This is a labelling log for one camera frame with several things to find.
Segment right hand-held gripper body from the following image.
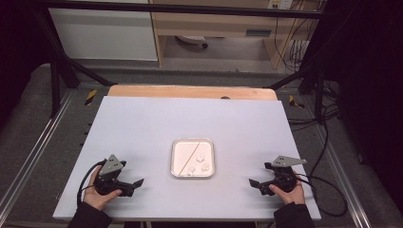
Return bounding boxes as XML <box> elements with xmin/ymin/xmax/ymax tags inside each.
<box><xmin>264</xmin><ymin>155</ymin><xmax>308</xmax><ymax>194</ymax></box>

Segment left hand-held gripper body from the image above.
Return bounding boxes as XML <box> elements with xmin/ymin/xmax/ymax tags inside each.
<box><xmin>94</xmin><ymin>154</ymin><xmax>127</xmax><ymax>196</ymax></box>

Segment square metal tray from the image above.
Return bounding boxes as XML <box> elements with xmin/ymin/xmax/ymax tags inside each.
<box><xmin>170</xmin><ymin>137</ymin><xmax>217</xmax><ymax>180</ymax></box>

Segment thin wooden skewer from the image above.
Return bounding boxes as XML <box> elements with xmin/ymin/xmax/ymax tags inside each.
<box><xmin>178</xmin><ymin>142</ymin><xmax>201</xmax><ymax>176</ymax></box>

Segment person's right hand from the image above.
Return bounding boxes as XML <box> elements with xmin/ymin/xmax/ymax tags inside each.
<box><xmin>269</xmin><ymin>172</ymin><xmax>306</xmax><ymax>206</ymax></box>

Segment person's left hand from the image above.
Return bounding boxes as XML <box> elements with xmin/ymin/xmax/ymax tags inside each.
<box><xmin>83</xmin><ymin>166</ymin><xmax>124</xmax><ymax>212</ymax></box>

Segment white board sheet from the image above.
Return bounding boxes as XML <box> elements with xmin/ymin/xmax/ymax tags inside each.
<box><xmin>52</xmin><ymin>96</ymin><xmax>322</xmax><ymax>222</ymax></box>

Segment yellow black tape strip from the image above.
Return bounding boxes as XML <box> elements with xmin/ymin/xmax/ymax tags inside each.
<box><xmin>84</xmin><ymin>88</ymin><xmax>98</xmax><ymax>106</ymax></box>
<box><xmin>288</xmin><ymin>94</ymin><xmax>306</xmax><ymax>109</ymax></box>

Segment wooden table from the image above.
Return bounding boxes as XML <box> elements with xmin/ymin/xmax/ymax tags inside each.
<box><xmin>106</xmin><ymin>84</ymin><xmax>279</xmax><ymax>102</ymax></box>

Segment dark curtain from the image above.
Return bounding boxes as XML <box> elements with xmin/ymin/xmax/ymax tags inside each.
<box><xmin>0</xmin><ymin>0</ymin><xmax>53</xmax><ymax>127</ymax></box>
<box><xmin>321</xmin><ymin>0</ymin><xmax>403</xmax><ymax>219</ymax></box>

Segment white cabinet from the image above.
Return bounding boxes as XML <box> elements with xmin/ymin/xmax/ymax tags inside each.
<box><xmin>48</xmin><ymin>0</ymin><xmax>159</xmax><ymax>62</ymax></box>

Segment white chair base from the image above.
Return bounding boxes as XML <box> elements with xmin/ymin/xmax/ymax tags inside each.
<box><xmin>175</xmin><ymin>34</ymin><xmax>210</xmax><ymax>49</ymax></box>

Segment light wooden desk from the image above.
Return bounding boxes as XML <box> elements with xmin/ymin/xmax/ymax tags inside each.
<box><xmin>148</xmin><ymin>0</ymin><xmax>321</xmax><ymax>69</ymax></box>

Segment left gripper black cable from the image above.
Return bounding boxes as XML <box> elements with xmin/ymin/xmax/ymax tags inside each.
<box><xmin>76</xmin><ymin>159</ymin><xmax>107</xmax><ymax>209</ymax></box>

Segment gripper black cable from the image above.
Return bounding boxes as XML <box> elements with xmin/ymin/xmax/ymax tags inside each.
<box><xmin>295</xmin><ymin>172</ymin><xmax>349</xmax><ymax>219</ymax></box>
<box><xmin>76</xmin><ymin>159</ymin><xmax>107</xmax><ymax>209</ymax></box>

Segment aluminium floor rail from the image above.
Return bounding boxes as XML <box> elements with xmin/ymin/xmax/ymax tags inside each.
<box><xmin>0</xmin><ymin>89</ymin><xmax>76</xmax><ymax>211</ymax></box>
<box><xmin>312</xmin><ymin>124</ymin><xmax>373</xmax><ymax>228</ymax></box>

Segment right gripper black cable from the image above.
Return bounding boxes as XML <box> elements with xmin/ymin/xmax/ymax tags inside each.
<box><xmin>295</xmin><ymin>172</ymin><xmax>349</xmax><ymax>219</ymax></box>

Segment black floor cables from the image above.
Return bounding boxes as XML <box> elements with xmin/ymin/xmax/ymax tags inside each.
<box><xmin>286</xmin><ymin>80</ymin><xmax>342</xmax><ymax>133</ymax></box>

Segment hanging black cables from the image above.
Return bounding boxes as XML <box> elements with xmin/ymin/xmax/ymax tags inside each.
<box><xmin>273</xmin><ymin>9</ymin><xmax>318</xmax><ymax>73</ymax></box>

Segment white wall socket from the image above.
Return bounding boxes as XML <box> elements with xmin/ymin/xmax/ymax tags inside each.
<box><xmin>267</xmin><ymin>0</ymin><xmax>295</xmax><ymax>10</ymax></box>

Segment black metal frame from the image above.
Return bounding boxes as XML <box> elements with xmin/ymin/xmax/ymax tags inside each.
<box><xmin>31</xmin><ymin>0</ymin><xmax>328</xmax><ymax>120</ymax></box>

